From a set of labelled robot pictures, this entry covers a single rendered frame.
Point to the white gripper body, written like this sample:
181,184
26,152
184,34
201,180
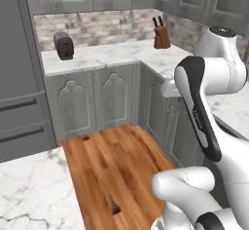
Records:
169,89

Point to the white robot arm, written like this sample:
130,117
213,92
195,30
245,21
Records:
233,162

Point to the grey base cupboards under worktop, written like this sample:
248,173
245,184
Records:
162,123

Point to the brown wooden knife block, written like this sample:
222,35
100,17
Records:
161,39

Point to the grey base cupboards run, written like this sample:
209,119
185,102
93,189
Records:
94,100

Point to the grey fridge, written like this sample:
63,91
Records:
17,61

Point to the grey glass-front wall cupboards run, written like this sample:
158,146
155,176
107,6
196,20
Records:
201,0

